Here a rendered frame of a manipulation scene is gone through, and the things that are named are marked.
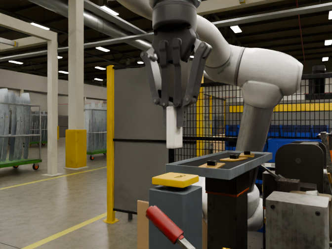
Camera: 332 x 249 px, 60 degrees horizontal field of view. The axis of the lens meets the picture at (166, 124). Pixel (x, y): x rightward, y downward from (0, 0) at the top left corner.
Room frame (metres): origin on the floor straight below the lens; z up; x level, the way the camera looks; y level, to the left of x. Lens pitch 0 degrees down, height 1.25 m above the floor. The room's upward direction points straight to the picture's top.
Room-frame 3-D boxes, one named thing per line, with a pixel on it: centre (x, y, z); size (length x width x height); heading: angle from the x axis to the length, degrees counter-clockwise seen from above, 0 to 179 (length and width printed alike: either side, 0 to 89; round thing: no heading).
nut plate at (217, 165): (0.60, -0.10, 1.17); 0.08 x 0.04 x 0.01; 155
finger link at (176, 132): (0.49, -0.02, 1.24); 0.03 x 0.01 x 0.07; 148
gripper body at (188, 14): (0.49, -0.01, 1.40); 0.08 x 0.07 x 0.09; 58
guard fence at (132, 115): (3.42, 0.16, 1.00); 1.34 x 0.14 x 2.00; 63
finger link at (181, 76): (0.48, -0.03, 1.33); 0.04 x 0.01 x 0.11; 148
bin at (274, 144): (1.66, -0.76, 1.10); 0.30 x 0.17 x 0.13; 63
